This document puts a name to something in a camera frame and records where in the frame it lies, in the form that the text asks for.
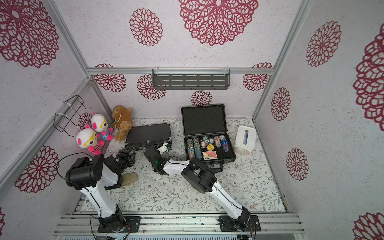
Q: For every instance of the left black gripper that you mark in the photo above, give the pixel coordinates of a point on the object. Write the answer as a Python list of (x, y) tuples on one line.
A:
[(125, 155)]

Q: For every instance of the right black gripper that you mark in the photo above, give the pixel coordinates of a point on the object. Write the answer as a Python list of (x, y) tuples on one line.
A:
[(151, 153)]

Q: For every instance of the black poker case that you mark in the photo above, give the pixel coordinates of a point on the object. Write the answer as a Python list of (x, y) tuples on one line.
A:
[(143, 136)]

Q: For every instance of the grey hard poker case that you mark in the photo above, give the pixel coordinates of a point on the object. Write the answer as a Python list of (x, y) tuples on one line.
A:
[(207, 120)]

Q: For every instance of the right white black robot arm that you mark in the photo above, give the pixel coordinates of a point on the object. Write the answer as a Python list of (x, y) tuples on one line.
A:
[(202, 179)]

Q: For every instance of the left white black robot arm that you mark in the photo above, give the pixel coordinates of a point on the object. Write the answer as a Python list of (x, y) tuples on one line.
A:
[(95, 176)]

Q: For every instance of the poker chips row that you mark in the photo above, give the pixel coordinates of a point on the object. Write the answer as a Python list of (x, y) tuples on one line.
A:
[(221, 144)]

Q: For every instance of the tan wooden oval piece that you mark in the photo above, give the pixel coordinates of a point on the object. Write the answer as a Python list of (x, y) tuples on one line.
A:
[(129, 178)]

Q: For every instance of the brown teddy bear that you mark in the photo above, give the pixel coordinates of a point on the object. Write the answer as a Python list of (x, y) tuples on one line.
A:
[(122, 121)]

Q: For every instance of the upper pink white plush doll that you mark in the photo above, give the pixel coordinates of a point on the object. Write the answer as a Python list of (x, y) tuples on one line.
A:
[(101, 127)]

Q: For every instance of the pink white plush doll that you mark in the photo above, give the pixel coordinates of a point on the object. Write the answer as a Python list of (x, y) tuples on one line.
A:
[(101, 127), (88, 139)]

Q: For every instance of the lower pink white plush doll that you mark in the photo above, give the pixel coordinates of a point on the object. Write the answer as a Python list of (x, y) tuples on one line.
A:
[(88, 139)]

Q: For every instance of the playing card deck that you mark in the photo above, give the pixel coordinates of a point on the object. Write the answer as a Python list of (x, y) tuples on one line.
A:
[(210, 155)]

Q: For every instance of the white tissue box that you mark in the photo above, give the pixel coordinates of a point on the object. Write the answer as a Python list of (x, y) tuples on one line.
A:
[(245, 141)]

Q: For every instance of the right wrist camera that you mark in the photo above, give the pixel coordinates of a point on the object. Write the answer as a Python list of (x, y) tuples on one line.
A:
[(164, 148)]

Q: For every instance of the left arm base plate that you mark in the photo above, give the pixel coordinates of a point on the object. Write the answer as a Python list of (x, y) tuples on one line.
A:
[(119, 225)]

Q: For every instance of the black wire wall basket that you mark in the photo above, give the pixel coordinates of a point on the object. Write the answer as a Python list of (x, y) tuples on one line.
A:
[(65, 122)]

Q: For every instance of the grey metal wall shelf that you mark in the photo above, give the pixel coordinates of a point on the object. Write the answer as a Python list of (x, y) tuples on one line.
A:
[(191, 79)]

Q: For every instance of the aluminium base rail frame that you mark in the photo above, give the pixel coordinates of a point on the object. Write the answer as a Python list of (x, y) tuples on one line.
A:
[(178, 224)]

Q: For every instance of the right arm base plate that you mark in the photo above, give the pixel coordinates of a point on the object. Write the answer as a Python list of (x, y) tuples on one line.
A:
[(228, 224)]

